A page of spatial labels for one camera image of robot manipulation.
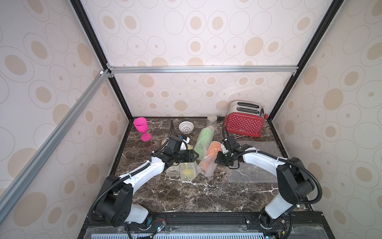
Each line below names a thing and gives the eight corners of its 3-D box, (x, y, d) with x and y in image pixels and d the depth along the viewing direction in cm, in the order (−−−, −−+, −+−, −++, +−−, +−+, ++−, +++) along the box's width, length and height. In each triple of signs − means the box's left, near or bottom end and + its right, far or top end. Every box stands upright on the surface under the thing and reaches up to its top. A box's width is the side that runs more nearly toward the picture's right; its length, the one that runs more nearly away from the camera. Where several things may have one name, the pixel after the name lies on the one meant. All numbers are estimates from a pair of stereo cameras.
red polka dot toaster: (224, 133, 112) (229, 116, 98) (225, 116, 123) (229, 99, 109) (259, 137, 109) (268, 120, 95) (256, 120, 121) (264, 102, 107)
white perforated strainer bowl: (178, 134, 112) (178, 130, 108) (179, 125, 118) (179, 121, 114) (194, 134, 112) (194, 130, 108) (194, 125, 118) (194, 121, 114)
